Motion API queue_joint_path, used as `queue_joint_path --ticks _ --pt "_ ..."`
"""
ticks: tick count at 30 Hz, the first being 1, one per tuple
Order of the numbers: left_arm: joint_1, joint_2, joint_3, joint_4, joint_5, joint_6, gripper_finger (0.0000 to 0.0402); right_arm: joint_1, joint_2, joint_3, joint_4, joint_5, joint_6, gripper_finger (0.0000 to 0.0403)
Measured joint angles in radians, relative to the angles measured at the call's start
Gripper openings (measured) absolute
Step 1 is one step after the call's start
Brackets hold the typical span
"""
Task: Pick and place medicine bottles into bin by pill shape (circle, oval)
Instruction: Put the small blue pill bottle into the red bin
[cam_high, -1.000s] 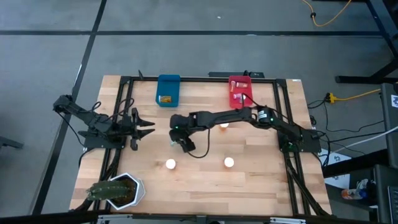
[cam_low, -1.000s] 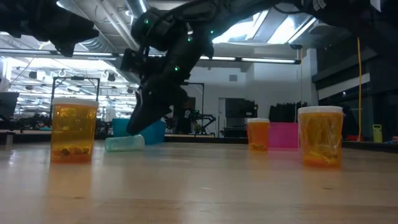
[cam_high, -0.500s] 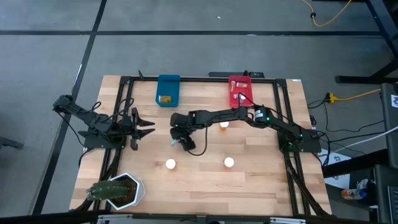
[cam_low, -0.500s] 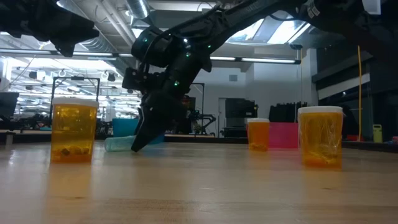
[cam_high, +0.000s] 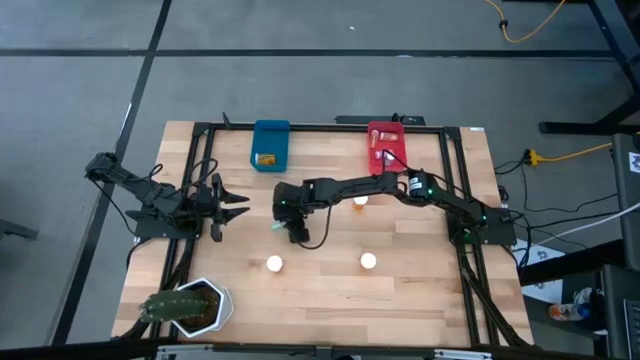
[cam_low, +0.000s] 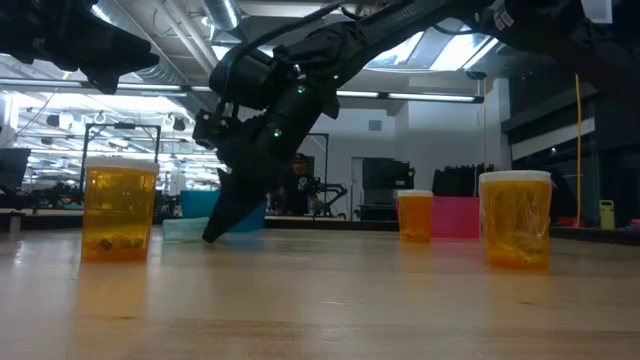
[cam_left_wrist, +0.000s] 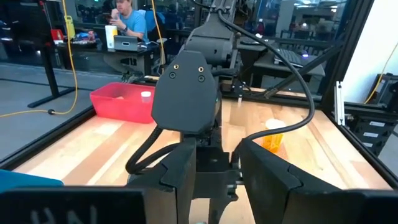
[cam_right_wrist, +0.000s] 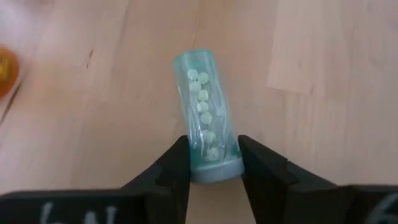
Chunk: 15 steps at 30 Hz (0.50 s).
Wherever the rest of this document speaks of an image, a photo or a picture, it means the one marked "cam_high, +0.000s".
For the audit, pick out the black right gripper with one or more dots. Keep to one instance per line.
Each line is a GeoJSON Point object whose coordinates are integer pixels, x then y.
{"type": "Point", "coordinates": [292, 200]}

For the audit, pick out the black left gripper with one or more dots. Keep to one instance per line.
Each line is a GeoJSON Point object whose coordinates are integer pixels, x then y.
{"type": "Point", "coordinates": [207, 205]}

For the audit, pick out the small pale green pill bottle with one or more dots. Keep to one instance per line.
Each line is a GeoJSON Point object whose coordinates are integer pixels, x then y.
{"type": "Point", "coordinates": [276, 226]}

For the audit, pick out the large amber bottle brown pills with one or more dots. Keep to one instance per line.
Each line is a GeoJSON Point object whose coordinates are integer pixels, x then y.
{"type": "Point", "coordinates": [274, 263]}

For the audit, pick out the amber pill bottle white cap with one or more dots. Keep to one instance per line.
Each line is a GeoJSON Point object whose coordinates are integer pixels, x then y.
{"type": "Point", "coordinates": [266, 159]}

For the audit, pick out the small orange pill bottle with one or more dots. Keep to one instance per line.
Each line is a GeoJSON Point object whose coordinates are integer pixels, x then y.
{"type": "Point", "coordinates": [360, 201]}

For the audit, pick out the large amber bottle yellow pills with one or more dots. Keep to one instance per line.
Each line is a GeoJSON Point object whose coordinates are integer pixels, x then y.
{"type": "Point", "coordinates": [368, 260]}

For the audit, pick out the light blue pill bottle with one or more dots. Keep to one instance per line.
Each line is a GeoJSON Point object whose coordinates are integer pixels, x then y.
{"type": "Point", "coordinates": [388, 158]}

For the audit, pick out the pink pill bottle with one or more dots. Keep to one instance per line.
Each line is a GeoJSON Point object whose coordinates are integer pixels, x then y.
{"type": "Point", "coordinates": [389, 136]}

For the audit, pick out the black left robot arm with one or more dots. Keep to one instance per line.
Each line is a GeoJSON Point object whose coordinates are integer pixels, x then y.
{"type": "Point", "coordinates": [150, 192]}

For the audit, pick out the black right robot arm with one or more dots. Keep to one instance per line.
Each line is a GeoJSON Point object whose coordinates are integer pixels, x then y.
{"type": "Point", "coordinates": [360, 187]}

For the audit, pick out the blue plastic bin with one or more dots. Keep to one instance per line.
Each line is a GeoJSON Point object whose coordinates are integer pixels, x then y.
{"type": "Point", "coordinates": [272, 140]}

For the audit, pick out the red plastic bin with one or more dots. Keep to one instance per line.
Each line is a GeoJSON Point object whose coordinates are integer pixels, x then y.
{"type": "Point", "coordinates": [398, 149]}

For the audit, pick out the white hexagonal plant pot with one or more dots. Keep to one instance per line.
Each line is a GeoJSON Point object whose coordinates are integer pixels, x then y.
{"type": "Point", "coordinates": [227, 305]}

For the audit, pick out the green cactus plant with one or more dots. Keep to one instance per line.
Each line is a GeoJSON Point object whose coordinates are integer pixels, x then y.
{"type": "Point", "coordinates": [170, 305]}

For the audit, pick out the black stand foot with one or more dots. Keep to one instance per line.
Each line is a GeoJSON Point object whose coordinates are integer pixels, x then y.
{"type": "Point", "coordinates": [15, 229]}

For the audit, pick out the white printed paper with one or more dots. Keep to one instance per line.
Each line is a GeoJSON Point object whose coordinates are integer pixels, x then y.
{"type": "Point", "coordinates": [545, 295]}

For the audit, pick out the orange and blue water bottle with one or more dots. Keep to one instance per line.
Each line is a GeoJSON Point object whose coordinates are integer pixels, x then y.
{"type": "Point", "coordinates": [567, 312]}

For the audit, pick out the black desk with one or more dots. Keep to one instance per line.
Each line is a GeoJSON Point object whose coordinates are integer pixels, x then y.
{"type": "Point", "coordinates": [615, 290]}

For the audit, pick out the grey desk panel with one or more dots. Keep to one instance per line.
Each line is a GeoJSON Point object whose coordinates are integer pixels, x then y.
{"type": "Point", "coordinates": [627, 200]}

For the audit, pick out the black keyboard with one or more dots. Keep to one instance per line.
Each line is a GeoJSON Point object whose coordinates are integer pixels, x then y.
{"type": "Point", "coordinates": [633, 325]}

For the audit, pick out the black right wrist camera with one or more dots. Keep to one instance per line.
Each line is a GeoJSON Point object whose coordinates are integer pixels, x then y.
{"type": "Point", "coordinates": [299, 232]}

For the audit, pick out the black aluminium table frame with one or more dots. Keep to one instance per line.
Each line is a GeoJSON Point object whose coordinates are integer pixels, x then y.
{"type": "Point", "coordinates": [325, 128]}

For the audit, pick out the black camera mount rail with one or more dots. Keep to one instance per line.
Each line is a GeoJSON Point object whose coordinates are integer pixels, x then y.
{"type": "Point", "coordinates": [100, 350]}

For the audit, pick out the black desk leg frame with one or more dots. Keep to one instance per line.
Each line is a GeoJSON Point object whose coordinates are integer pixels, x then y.
{"type": "Point", "coordinates": [575, 128]}

